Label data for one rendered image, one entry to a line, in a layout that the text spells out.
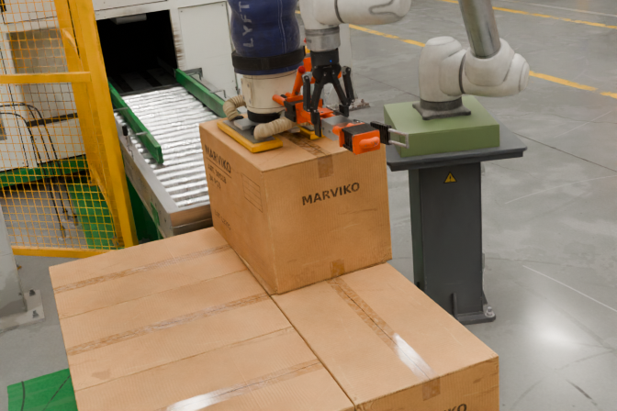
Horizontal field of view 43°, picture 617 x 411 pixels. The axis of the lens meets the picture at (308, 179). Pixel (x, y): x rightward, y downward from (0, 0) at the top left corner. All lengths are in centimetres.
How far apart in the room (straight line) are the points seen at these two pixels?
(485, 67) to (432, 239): 71
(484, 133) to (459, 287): 67
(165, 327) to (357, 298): 56
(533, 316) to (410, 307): 109
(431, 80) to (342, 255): 80
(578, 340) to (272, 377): 146
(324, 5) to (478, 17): 76
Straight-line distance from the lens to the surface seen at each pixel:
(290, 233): 228
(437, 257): 305
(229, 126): 253
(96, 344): 228
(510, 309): 328
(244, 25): 235
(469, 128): 278
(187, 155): 373
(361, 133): 190
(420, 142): 275
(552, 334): 314
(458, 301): 316
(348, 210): 234
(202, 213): 291
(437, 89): 285
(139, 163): 353
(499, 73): 274
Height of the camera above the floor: 168
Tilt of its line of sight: 21 degrees down
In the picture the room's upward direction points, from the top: 6 degrees counter-clockwise
